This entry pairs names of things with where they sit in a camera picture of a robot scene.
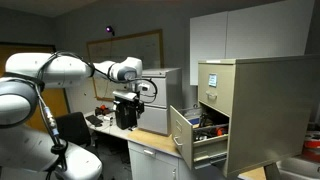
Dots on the black keyboard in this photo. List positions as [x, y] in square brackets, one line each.
[94, 120]

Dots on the orange wooden door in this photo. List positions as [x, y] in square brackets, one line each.
[56, 100]

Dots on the beige closed cabinet drawer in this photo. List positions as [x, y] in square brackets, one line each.
[216, 106]

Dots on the label holder with white card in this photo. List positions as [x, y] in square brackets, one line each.
[212, 80]

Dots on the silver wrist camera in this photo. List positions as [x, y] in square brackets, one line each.
[125, 95]

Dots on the grey metal file cabinet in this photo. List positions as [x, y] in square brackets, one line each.
[160, 96]

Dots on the red and black desk object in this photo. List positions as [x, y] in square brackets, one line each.
[101, 110]

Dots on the black tools in drawer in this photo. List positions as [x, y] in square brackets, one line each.
[206, 125]

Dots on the black office chair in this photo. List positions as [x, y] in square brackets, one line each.
[74, 128]

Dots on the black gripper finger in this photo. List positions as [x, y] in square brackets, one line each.
[120, 122]
[131, 122]

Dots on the beige cabinet drawer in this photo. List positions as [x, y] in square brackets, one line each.
[182, 140]
[216, 106]

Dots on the black stand leg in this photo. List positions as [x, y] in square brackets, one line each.
[272, 171]

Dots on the wood framed whiteboard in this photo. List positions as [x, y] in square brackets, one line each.
[140, 46]

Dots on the small white desk object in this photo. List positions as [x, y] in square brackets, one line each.
[108, 117]

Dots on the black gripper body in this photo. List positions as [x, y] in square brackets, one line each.
[125, 107]

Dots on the camera with purple light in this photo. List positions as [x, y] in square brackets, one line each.
[109, 29]

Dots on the desk with wooden top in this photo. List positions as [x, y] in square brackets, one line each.
[153, 146]

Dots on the orange tool in drawer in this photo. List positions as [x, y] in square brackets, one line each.
[220, 130]

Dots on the beige metal file cabinet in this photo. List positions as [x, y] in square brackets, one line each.
[270, 110]

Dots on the red and white container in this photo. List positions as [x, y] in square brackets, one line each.
[312, 145]

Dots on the blue item in drawer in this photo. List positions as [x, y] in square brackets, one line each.
[193, 120]

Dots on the grey tray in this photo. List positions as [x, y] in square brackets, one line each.
[300, 168]

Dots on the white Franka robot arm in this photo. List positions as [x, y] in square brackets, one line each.
[66, 70]

